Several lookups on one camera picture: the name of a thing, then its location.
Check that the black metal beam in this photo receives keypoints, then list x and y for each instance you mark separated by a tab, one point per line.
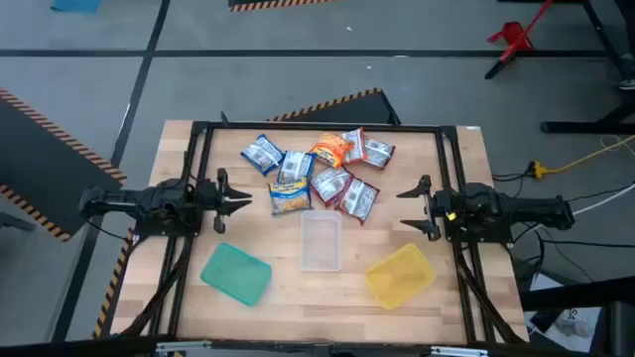
570	296

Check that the black desk frame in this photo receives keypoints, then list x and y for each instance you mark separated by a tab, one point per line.
585	127

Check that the green plastic container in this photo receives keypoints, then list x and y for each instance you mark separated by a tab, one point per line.
235	273

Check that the person's leg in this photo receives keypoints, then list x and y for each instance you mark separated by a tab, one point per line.
629	64

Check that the clear plastic container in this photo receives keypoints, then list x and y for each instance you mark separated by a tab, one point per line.
321	241

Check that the long black rig beam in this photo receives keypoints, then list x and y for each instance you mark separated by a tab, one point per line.
74	349

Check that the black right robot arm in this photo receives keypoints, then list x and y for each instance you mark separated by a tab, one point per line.
521	210

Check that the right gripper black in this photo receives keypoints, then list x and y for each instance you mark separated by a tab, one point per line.
446	208

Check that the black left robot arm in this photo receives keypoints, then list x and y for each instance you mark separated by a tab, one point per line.
149	198

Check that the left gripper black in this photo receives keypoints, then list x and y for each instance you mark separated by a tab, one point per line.
209	199

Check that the hazard-striped edge strip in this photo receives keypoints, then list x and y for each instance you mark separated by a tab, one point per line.
111	287

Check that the grey metal bar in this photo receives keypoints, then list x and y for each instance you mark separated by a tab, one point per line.
15	220

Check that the white printed paper sheet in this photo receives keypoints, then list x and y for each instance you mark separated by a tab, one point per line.
595	322

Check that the silver metal bracket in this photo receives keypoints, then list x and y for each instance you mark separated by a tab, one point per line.
456	351
183	345

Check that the blue ramen noodle pack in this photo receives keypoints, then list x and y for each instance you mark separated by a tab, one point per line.
296	166
263	154
290	197

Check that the yellow plastic container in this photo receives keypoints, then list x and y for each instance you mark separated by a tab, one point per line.
399	276

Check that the black aluminium table frame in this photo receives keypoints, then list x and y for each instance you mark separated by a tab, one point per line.
322	127

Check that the black hazard-striped floor mat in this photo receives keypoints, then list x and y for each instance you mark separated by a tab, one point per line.
39	163
357	111
258	2

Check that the red floor stand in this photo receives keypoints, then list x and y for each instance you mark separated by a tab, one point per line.
513	37

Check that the blue floor mat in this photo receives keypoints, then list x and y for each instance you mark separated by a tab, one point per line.
74	5

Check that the small white sticker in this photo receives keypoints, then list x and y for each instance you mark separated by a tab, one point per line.
473	128

